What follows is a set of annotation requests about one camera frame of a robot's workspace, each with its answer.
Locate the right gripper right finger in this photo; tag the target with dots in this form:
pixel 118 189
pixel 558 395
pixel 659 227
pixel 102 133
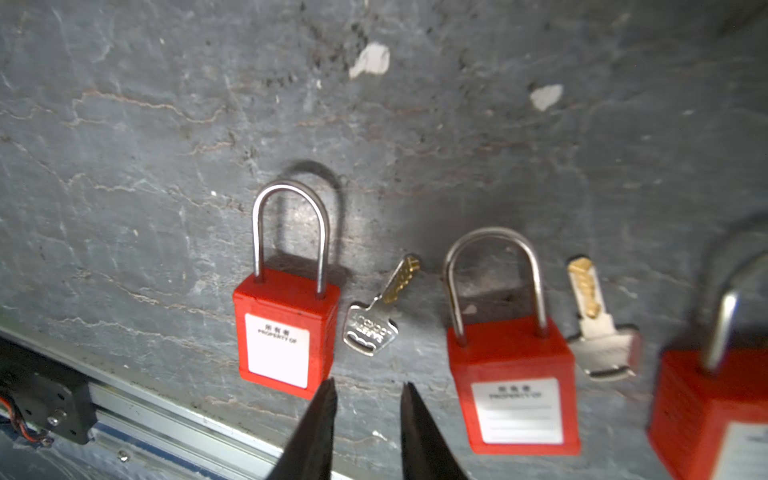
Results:
pixel 424 452

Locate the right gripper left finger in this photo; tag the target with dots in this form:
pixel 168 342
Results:
pixel 309 452

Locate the red padlock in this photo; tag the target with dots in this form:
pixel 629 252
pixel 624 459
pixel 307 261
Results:
pixel 709 416
pixel 286 323
pixel 515 379

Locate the silver key with brass blade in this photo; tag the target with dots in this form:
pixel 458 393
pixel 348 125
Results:
pixel 368 328

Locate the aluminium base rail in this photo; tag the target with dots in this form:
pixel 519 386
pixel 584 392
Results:
pixel 135 410

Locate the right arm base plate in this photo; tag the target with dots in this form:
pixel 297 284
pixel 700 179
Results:
pixel 44 398

